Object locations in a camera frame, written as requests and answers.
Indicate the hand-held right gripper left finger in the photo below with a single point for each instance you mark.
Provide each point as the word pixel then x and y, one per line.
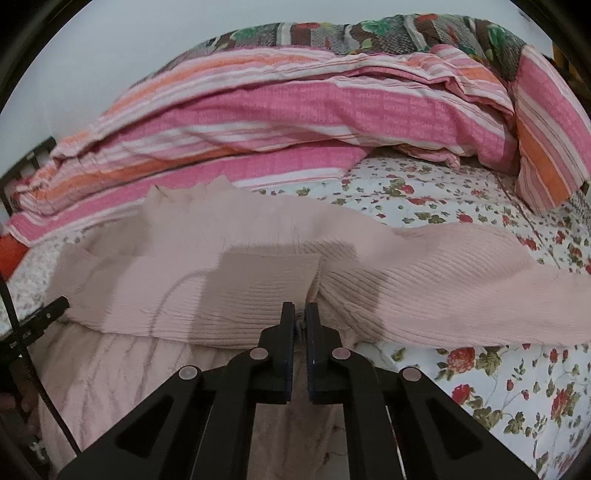
pixel 288 364

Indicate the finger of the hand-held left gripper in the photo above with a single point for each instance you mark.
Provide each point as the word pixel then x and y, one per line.
pixel 46 316

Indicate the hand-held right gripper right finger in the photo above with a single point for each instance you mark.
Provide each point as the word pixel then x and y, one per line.
pixel 310 364

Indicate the pink ribbed knit sweater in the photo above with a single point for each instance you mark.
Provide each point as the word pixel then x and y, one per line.
pixel 415 286

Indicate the orange cloth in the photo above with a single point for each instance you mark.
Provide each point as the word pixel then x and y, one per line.
pixel 11 254

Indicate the pale pink fleece cloth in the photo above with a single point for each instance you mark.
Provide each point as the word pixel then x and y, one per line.
pixel 138 383

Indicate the dark slatted headboard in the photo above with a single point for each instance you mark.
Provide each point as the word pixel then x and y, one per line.
pixel 41 150

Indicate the white floral bedsheet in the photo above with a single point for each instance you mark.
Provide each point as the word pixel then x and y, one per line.
pixel 498 392

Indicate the pink orange striped quilt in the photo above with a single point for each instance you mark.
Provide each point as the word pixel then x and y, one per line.
pixel 258 120

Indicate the pink orange striped pillow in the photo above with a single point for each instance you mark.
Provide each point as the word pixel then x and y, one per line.
pixel 549 134

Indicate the floral patchwork blanket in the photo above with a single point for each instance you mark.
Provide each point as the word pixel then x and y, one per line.
pixel 392 34

